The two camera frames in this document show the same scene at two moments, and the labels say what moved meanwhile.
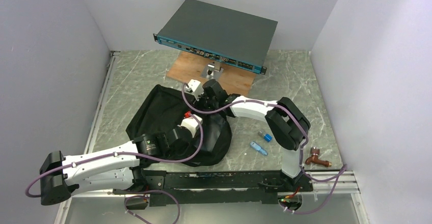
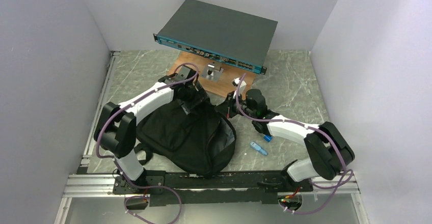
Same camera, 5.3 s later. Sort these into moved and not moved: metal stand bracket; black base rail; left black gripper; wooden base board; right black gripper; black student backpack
Moved: left black gripper; black student backpack; right black gripper
Not moved: metal stand bracket; black base rail; wooden base board
